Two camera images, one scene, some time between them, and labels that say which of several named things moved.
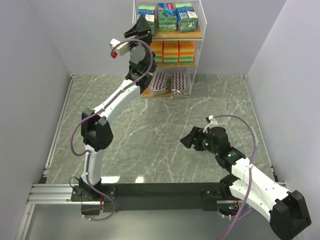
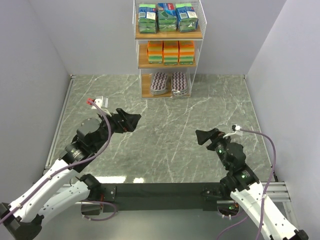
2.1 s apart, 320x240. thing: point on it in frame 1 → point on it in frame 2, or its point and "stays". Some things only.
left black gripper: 139,32 → 121,120
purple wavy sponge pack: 179,84 stays
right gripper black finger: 188,140 → 203,136
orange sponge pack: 186,52 stays
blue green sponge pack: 149,12 stays
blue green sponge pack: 186,18 stays
